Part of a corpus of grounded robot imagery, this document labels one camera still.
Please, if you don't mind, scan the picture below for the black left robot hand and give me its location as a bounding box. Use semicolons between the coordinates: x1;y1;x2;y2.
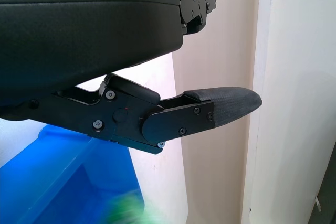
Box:
0;0;264;155

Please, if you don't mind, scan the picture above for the green printed carton box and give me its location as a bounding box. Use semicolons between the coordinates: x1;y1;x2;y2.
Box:
107;193;147;224

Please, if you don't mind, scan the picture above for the blue plastic tray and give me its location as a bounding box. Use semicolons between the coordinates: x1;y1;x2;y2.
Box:
0;125;145;224

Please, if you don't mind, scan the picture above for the dark panel with metal bracket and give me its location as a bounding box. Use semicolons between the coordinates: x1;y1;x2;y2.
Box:
313;179;336;224

